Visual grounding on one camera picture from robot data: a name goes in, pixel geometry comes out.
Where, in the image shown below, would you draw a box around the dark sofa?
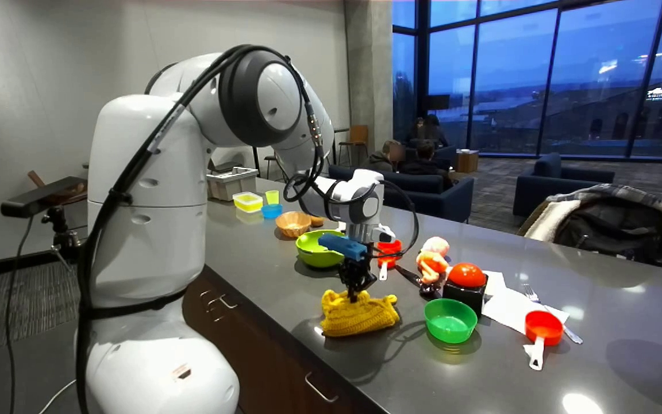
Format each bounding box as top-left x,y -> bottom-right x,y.
329,161 -> 476,226

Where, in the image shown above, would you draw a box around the dark armchair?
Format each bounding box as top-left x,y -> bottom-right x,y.
510,151 -> 616,219

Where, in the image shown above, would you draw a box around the seated person dark clothes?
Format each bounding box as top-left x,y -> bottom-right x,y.
403,113 -> 456,175
365,135 -> 407,177

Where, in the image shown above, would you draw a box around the black utensil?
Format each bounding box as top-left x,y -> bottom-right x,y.
399,264 -> 444,302

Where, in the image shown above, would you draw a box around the yellow plastic container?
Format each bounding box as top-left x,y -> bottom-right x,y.
230,191 -> 264,217

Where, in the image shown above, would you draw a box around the small green bowl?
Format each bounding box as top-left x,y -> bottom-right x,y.
424,296 -> 481,346

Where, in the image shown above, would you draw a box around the orange white plush toy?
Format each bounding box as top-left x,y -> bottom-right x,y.
414,235 -> 456,289

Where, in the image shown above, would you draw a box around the black box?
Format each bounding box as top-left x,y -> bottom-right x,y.
442,280 -> 487,319

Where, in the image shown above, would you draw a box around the black camera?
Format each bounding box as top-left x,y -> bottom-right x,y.
0,175 -> 90,219

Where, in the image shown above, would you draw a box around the small red measuring cup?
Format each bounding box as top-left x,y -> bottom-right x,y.
522,307 -> 568,374

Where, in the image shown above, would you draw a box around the wooden cube stool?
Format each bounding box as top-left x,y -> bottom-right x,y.
456,146 -> 481,175

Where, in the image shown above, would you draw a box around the grey jacket over chair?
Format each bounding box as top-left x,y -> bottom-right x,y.
521,182 -> 662,273

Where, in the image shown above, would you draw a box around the white paper sheet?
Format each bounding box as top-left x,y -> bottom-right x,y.
481,268 -> 571,337

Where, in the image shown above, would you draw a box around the black tripod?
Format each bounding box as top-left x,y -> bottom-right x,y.
39,205 -> 85,266

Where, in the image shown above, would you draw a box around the large window wall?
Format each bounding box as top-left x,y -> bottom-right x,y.
391,0 -> 662,164

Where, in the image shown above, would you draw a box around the metal container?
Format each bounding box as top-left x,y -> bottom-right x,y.
206,165 -> 261,203

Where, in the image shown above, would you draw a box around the dark wood counter cabinet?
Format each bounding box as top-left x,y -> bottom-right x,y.
179,266 -> 385,414

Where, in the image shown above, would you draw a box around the yellow knitted cloth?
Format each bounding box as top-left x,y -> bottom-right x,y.
317,287 -> 403,341

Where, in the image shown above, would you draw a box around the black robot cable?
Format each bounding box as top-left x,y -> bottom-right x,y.
76,44 -> 425,414

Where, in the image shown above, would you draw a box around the blue cup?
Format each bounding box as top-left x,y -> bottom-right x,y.
261,189 -> 285,222

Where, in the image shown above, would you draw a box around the blue wrist camera box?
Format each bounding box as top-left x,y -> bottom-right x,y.
317,231 -> 370,266

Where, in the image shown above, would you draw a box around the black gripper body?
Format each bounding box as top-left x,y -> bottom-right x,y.
339,258 -> 383,294

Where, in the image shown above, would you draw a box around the wicker basket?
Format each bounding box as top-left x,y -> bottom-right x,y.
275,208 -> 327,242

